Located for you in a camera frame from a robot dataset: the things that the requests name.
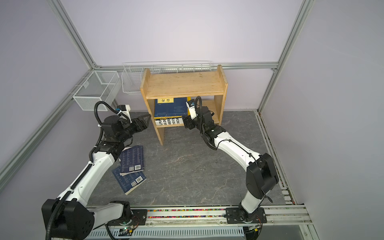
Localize wooden two-tier bookshelf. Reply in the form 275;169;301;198
140;65;229;145

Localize white mesh box basket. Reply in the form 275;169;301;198
73;71;122;112

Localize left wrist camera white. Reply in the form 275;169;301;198
116;105;131;120

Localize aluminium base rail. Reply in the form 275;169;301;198
82;204;313;230

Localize white slotted cable duct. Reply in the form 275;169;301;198
86;226;245;240

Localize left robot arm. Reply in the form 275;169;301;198
42;101;151;240

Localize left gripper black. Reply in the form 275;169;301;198
117;114;151;143

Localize white wire rack basket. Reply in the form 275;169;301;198
121;61;214;95

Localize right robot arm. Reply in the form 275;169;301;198
183;104;279;223

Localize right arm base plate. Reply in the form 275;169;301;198
224;207;267;224

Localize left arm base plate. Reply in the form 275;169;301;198
108;209;148;227

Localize dark blue book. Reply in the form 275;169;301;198
154;97;188;118
112;168;147;195
119;145;145;176

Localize white book black lettering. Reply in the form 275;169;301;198
155;117;184;126

